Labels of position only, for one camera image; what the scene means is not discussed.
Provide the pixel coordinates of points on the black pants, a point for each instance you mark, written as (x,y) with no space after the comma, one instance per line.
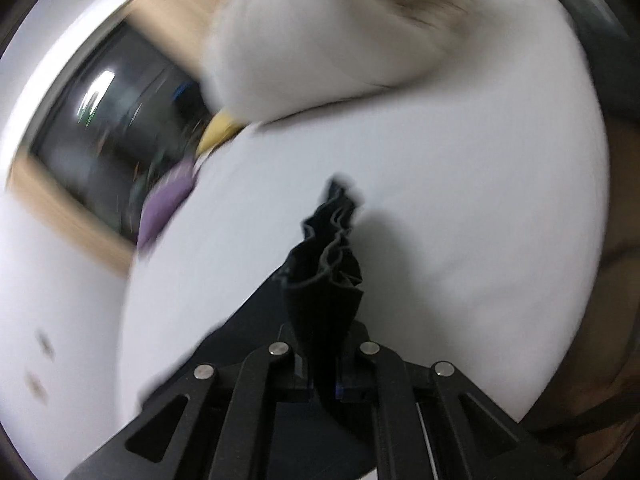
(325,280)

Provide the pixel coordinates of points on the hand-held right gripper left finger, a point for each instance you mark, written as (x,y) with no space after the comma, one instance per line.
(260,390)

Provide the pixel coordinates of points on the purple pillow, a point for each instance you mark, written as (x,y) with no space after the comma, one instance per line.
(165,205)

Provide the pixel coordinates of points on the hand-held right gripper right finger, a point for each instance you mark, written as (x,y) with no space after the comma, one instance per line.
(395,390)

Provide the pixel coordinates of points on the beige curtain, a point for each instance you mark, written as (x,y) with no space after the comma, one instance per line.
(175,15)
(65,210)

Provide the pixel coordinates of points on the rolled cream duvet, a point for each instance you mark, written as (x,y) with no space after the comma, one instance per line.
(325,30)

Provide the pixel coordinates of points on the yellow pillow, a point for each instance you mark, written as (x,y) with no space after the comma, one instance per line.
(217,130)

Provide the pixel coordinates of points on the metal wall switch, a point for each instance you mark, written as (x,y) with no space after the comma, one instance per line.
(36,385)
(46,342)

